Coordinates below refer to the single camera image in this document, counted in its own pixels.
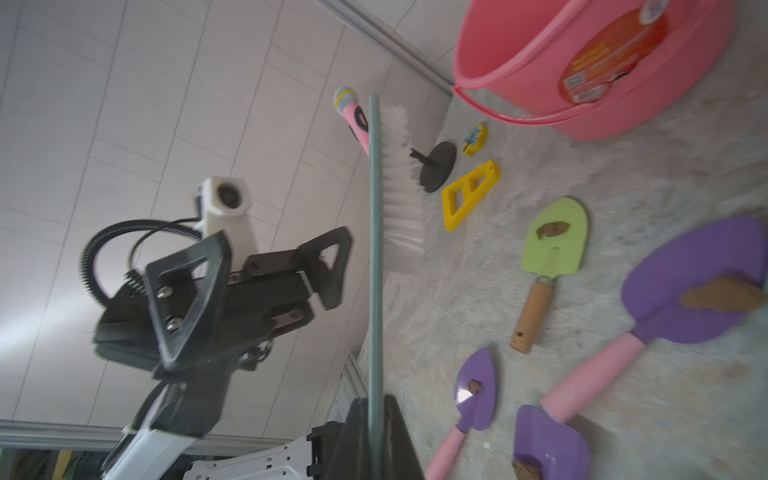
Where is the green trowel wooden handle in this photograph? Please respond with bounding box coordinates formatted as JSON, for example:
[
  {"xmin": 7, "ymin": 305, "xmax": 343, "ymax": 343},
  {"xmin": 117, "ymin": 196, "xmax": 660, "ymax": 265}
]
[{"xmin": 510, "ymin": 197, "xmax": 589, "ymax": 354}]

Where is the purple round trowel pink handle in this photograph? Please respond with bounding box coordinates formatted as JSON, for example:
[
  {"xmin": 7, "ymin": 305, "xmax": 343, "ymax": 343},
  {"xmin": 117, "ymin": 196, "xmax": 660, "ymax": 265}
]
[{"xmin": 541, "ymin": 216, "xmax": 767, "ymax": 424}]

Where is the pink plastic bucket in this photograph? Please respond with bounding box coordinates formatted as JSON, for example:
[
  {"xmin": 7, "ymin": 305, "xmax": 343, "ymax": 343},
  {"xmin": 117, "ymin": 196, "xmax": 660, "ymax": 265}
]
[{"xmin": 452, "ymin": 0, "xmax": 735, "ymax": 141}]

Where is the small yellow blue toy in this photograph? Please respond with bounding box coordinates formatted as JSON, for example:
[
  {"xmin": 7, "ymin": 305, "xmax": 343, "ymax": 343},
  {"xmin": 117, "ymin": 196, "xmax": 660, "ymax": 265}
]
[{"xmin": 462, "ymin": 124, "xmax": 488, "ymax": 156}]

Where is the yellow triangle stencil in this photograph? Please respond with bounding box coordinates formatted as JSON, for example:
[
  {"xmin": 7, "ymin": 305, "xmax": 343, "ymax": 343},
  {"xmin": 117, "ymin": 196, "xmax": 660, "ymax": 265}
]
[{"xmin": 441, "ymin": 160, "xmax": 501, "ymax": 231}]

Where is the pink toy microphone on stand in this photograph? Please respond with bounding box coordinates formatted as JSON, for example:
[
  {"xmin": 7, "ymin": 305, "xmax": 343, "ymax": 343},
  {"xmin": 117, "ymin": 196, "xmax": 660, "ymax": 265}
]
[{"xmin": 333, "ymin": 86, "xmax": 457, "ymax": 193}]

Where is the purple pointed trowel pink handle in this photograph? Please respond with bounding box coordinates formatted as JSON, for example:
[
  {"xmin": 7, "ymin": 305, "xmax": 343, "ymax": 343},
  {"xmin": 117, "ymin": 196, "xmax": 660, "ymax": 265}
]
[{"xmin": 424, "ymin": 348, "xmax": 496, "ymax": 480}]

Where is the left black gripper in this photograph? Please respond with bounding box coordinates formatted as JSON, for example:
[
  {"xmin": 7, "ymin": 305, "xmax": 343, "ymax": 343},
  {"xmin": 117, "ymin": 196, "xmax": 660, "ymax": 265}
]
[{"xmin": 94, "ymin": 226, "xmax": 353, "ymax": 432}]

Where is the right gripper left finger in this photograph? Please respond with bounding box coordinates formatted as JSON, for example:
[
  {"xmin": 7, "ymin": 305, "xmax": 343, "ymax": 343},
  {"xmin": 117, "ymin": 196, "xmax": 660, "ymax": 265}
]
[{"xmin": 324, "ymin": 398, "xmax": 369, "ymax": 480}]

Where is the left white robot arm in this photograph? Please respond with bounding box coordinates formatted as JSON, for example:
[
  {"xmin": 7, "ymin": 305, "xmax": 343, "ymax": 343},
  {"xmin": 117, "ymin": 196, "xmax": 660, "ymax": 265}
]
[{"xmin": 93, "ymin": 227, "xmax": 353, "ymax": 479}]

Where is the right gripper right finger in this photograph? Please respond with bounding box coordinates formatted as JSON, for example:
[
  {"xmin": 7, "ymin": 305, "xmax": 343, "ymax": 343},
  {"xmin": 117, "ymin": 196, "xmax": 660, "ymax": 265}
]
[{"xmin": 383, "ymin": 394, "xmax": 424, "ymax": 480}]

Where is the purple square shovel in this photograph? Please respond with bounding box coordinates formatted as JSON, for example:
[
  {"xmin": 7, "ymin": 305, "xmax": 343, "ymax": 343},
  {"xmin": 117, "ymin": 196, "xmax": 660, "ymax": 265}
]
[{"xmin": 513, "ymin": 405, "xmax": 591, "ymax": 480}]

